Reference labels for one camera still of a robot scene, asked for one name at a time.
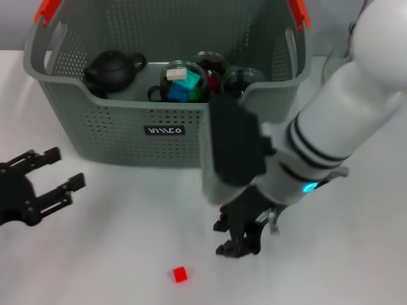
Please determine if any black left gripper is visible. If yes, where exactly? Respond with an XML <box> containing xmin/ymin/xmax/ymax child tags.
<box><xmin>0</xmin><ymin>146</ymin><xmax>86</xmax><ymax>227</ymax></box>

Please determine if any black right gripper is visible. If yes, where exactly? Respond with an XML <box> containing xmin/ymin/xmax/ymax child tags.
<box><xmin>213</xmin><ymin>186</ymin><xmax>275</xmax><ymax>259</ymax></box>

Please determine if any small red toy brick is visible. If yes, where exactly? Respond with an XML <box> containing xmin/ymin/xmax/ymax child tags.
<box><xmin>173</xmin><ymin>266</ymin><xmax>188</xmax><ymax>283</ymax></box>

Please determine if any glass teacup black base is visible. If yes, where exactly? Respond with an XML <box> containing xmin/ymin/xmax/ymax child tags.
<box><xmin>221</xmin><ymin>67</ymin><xmax>266</xmax><ymax>99</ymax></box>
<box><xmin>190</xmin><ymin>50</ymin><xmax>230</xmax><ymax>96</ymax></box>
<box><xmin>147</xmin><ymin>60</ymin><xmax>207</xmax><ymax>103</ymax></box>

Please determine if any blue toy brick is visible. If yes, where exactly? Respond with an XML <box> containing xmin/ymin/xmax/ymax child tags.
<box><xmin>167</xmin><ymin>87</ymin><xmax>191</xmax><ymax>103</ymax></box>

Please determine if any white toy brick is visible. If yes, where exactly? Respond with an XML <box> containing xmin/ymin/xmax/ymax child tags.
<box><xmin>165</xmin><ymin>66</ymin><xmax>188</xmax><ymax>81</ymax></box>

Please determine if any teal square toy brick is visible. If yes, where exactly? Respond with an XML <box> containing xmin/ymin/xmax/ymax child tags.
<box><xmin>171</xmin><ymin>70</ymin><xmax>202</xmax><ymax>93</ymax></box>

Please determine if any dark red long toy brick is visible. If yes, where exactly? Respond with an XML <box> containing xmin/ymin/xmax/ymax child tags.
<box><xmin>205</xmin><ymin>75</ymin><xmax>222</xmax><ymax>92</ymax></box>

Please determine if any grey perforated plastic storage bin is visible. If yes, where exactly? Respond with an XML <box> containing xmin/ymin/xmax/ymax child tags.
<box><xmin>22</xmin><ymin>0</ymin><xmax>313</xmax><ymax>168</ymax></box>

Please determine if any black ceramic teapot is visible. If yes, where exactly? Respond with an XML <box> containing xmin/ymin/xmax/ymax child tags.
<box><xmin>83</xmin><ymin>50</ymin><xmax>148</xmax><ymax>93</ymax></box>

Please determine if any right arm cable metal plug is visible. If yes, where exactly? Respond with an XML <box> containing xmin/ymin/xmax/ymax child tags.
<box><xmin>268</xmin><ymin>168</ymin><xmax>350</xmax><ymax>236</ymax></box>

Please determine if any orange bin handle clip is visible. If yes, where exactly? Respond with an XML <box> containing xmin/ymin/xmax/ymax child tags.
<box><xmin>33</xmin><ymin>0</ymin><xmax>63</xmax><ymax>27</ymax></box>
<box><xmin>287</xmin><ymin>0</ymin><xmax>311</xmax><ymax>31</ymax></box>

